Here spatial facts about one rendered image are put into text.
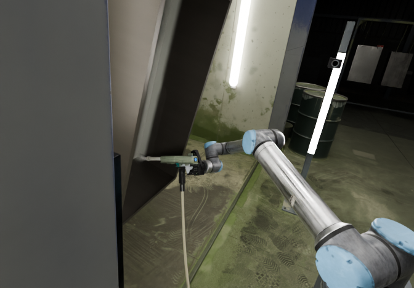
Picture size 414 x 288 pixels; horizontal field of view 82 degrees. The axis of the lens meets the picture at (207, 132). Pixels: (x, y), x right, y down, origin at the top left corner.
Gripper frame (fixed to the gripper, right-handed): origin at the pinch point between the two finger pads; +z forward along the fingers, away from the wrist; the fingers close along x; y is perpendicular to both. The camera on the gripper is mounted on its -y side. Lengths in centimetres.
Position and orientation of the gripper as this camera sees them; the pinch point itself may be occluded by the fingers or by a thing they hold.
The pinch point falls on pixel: (180, 164)
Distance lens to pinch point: 145.9
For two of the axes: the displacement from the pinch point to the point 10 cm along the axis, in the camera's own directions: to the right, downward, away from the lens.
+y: -0.2, 10.0, -0.8
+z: -6.6, -0.7, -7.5
